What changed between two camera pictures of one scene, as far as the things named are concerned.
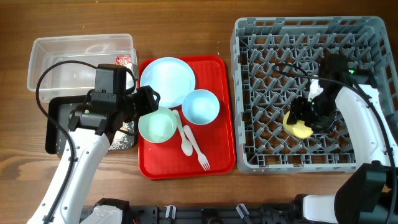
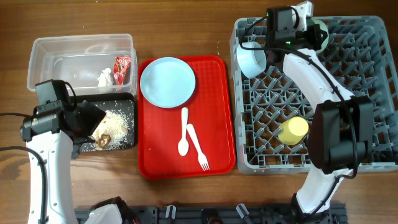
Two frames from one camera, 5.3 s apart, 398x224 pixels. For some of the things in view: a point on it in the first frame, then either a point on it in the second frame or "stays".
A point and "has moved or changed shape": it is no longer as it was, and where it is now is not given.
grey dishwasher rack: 273,61 stays
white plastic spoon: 186,147 has moved or changed shape
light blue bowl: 200,107 -> 252,62
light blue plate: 170,77 stays
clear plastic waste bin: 110,49 stays
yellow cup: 298,129 has moved or changed shape
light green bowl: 158,126 -> 313,22
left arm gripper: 149,102 -> 91,114
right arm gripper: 298,111 -> 314,42
